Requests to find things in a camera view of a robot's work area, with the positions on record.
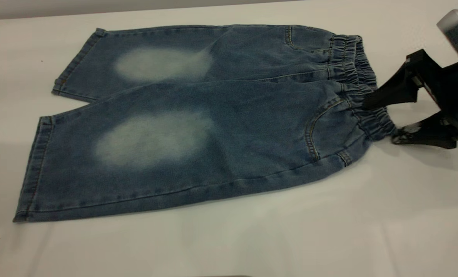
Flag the blue denim pants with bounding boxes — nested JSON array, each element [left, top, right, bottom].
[[13, 24, 399, 223]]

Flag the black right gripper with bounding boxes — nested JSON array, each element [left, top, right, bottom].
[[363, 49, 458, 150]]

